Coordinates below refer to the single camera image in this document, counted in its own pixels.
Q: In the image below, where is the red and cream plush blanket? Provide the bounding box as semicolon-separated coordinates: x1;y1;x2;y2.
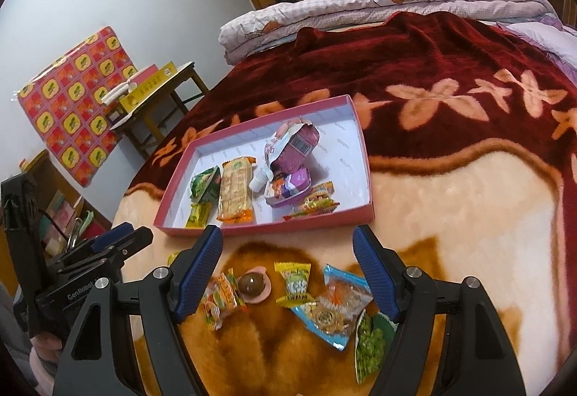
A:
113;11;577;396

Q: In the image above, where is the white paper roll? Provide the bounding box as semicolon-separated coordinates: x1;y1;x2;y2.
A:
103;81;138;104

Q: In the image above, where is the green pea packet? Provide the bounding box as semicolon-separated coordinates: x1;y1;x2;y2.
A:
189;166;221;203
354;310;400;385

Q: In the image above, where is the blue cookie packet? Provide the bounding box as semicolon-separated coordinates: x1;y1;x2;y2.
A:
291;264;375;352

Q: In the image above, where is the yellow cardboard box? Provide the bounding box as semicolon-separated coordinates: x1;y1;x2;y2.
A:
119;62;177;113

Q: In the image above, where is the flat pink box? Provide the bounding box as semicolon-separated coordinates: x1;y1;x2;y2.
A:
131;65;158;84

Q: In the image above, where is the chocolate ball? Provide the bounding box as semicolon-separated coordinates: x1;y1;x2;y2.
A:
237;270;273;302

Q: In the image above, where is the colourful gummy candy packet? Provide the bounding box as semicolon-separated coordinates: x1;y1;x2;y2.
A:
201;270;248;331
284;182;336;220

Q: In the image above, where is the wooden side table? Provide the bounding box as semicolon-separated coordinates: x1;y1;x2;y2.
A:
110;62;210;160

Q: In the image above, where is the lilac bed sheet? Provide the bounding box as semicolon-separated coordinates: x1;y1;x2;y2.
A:
496;15;577;86

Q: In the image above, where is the long biscuit packet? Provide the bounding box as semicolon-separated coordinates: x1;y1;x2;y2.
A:
217;156;257;224

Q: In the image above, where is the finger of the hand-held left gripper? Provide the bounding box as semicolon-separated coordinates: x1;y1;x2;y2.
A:
58;222;135;266
49;227;154;279

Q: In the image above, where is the small yellow candy packet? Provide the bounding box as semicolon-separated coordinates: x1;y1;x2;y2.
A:
186;202;212;229

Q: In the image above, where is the metal clip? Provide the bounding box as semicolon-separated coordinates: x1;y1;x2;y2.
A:
67;218;84;253

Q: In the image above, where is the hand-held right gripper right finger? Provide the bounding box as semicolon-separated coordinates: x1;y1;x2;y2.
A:
352;225;527;396

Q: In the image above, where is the pink checked folded quilt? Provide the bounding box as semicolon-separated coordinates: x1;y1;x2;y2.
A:
219;0;564;66

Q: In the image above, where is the wooden bookshelf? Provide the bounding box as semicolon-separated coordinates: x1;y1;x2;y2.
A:
18;148;113;257

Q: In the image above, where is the purple white drink pouch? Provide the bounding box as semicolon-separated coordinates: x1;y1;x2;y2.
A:
250;119;321;192

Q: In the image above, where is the red patterned wall poster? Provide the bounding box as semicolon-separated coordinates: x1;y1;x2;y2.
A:
18;27;138;188

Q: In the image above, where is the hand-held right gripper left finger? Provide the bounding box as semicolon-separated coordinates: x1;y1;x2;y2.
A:
53;225;225;396

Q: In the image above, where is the purple tin box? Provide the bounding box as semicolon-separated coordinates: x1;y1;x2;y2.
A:
264;168;313;208

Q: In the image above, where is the pink cardboard box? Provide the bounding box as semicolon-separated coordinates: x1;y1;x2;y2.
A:
153;94;375;238

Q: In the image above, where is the yellow apple candy packet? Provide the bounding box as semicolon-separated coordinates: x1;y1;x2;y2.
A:
274;262;314;307

